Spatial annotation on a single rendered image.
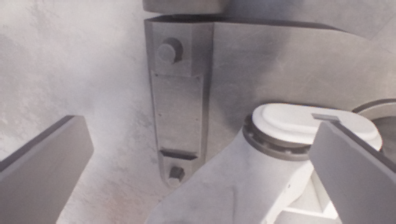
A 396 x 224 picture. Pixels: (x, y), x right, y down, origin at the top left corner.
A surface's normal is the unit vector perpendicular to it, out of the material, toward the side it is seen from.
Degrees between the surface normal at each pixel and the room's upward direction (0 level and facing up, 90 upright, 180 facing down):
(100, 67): 0
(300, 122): 90
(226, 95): 0
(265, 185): 90
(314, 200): 90
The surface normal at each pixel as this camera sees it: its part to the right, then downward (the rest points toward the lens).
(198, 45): 0.54, 0.43
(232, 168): 0.02, -0.86
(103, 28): -0.21, 0.49
